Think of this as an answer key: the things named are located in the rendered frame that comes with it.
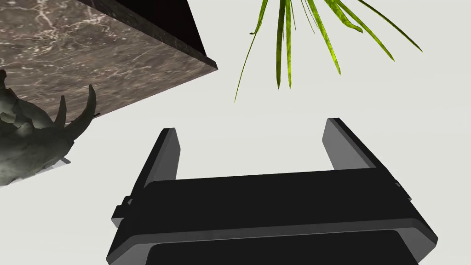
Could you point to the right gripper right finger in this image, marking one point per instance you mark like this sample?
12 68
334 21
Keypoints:
346 149

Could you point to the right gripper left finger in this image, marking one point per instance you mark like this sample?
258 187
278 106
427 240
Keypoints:
163 158

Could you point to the green leafy plant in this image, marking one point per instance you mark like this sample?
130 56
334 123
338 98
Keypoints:
287 40

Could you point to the brown marble table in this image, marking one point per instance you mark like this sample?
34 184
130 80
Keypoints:
95 51

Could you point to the grey rhinoceros figurine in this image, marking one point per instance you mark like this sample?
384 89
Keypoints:
29 143

